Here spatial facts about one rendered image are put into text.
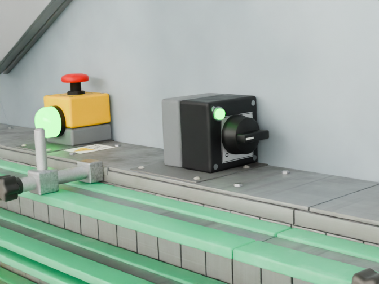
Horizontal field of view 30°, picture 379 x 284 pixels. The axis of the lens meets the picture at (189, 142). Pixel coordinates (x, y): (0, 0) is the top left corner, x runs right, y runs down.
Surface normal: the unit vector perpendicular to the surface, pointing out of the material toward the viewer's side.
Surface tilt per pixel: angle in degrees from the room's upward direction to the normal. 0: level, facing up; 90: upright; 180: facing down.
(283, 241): 90
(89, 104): 90
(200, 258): 0
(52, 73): 0
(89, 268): 90
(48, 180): 90
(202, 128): 0
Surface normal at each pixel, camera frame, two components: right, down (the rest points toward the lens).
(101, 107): 0.68, 0.10
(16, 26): -0.72, 0.19
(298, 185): -0.04, -0.98
